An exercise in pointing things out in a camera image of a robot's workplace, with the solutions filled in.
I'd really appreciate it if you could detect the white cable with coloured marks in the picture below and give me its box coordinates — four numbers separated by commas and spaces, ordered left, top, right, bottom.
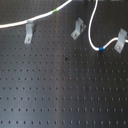
0, 0, 128, 53

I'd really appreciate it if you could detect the middle grey cable clip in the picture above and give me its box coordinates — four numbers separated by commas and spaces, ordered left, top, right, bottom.
71, 18, 86, 40

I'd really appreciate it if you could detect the grey cable clip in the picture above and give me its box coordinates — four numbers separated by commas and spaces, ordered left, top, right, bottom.
71, 18, 86, 40
24, 20, 34, 44
114, 29, 127, 53

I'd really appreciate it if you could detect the left grey cable clip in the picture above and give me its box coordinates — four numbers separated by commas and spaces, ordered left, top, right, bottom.
24, 20, 34, 44

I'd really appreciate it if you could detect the right grey cable clip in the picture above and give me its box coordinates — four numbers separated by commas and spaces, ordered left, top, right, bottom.
114, 29, 127, 53

